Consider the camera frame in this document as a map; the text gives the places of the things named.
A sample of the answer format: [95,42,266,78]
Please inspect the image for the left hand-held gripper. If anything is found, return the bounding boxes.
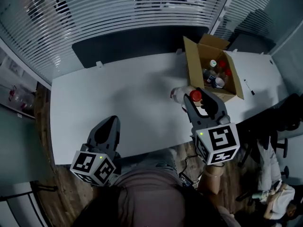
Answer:
[70,115,122,187]

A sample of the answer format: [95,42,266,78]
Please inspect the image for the short dark desk partition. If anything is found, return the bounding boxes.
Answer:
[231,33,276,55]

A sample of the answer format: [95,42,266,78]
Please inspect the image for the white horizontal blinds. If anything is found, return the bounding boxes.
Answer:
[0,0,234,85]
[213,0,303,54]

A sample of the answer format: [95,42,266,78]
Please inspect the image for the white table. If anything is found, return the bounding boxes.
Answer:
[49,50,291,166]

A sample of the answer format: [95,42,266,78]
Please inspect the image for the brown cardboard box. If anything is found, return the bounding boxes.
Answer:
[182,34,245,103]

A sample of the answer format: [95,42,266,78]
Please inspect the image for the person's right forearm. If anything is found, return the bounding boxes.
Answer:
[197,163,224,196]

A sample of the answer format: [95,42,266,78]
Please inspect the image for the pale bracelet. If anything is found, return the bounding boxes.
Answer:
[205,171,223,179]

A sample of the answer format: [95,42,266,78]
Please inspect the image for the person's mauve shirt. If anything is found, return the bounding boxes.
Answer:
[117,168,187,227]

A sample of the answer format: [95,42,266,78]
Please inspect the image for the black battery pack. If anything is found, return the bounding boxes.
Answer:
[178,172,193,187]

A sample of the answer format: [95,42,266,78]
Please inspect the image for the person's grey trousers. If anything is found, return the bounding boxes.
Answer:
[116,148,178,177]

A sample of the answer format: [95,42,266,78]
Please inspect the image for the black marker pen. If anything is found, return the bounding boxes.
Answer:
[244,79,256,96]

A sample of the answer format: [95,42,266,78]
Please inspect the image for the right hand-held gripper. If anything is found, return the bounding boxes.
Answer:
[183,87,241,166]

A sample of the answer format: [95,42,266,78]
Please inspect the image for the long dark desk partition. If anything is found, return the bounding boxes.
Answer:
[71,26,210,69]

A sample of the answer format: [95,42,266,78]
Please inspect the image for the whiteboard on black stand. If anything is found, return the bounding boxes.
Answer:
[0,180,59,227]

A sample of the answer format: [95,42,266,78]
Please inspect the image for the white storage shelf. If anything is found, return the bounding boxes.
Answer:
[0,55,38,118]

